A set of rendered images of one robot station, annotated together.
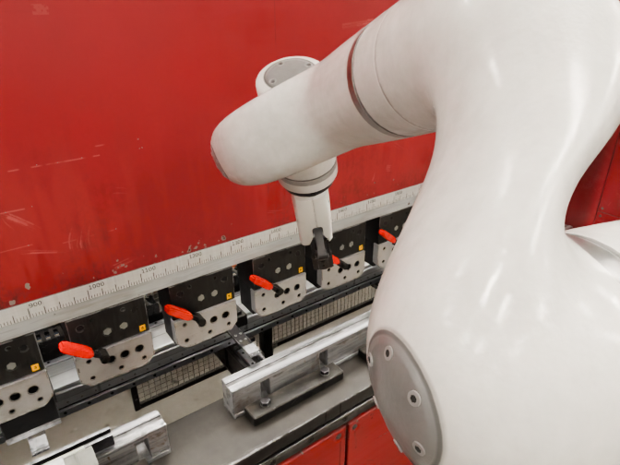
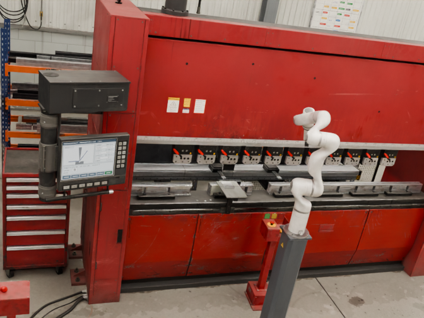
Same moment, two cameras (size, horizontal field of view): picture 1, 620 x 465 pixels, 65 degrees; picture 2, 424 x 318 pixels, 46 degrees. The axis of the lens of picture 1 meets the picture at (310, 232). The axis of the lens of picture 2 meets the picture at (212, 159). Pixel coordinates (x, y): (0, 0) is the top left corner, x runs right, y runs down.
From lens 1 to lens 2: 3.14 m
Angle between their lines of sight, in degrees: 13
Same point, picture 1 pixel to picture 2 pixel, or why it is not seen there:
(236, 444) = (269, 199)
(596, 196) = not seen: outside the picture
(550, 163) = (317, 126)
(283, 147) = (304, 121)
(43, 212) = (252, 121)
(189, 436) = (256, 194)
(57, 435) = not seen: hidden behind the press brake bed
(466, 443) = (308, 137)
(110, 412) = not seen: hidden behind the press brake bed
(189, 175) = (281, 121)
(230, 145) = (297, 118)
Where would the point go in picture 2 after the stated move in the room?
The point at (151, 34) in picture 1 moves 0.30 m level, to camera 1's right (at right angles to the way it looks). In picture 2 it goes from (284, 91) to (321, 100)
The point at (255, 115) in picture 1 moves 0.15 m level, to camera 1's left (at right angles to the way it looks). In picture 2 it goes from (301, 116) to (281, 111)
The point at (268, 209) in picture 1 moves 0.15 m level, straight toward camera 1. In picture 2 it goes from (297, 135) to (296, 141)
